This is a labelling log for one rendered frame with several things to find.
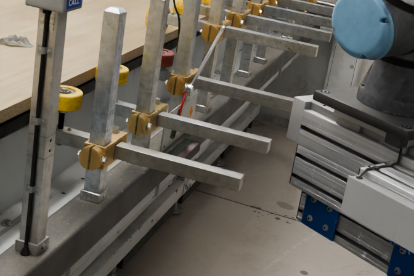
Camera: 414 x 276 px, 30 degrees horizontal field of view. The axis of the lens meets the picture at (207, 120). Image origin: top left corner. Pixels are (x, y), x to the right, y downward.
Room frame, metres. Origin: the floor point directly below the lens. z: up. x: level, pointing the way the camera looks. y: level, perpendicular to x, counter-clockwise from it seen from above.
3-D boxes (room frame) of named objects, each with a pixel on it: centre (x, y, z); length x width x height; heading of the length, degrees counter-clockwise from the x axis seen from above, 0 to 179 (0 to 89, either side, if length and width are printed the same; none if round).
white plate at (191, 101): (1.95, 0.07, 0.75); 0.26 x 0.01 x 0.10; 165
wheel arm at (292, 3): (2.96, -0.29, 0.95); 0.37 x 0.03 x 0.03; 75
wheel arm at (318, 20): (2.74, -0.17, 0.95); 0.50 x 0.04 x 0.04; 75
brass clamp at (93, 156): (1.52, 0.21, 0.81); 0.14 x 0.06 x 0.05; 165
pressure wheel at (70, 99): (1.57, 0.31, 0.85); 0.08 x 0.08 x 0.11
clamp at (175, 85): (2.01, 0.08, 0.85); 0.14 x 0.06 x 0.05; 165
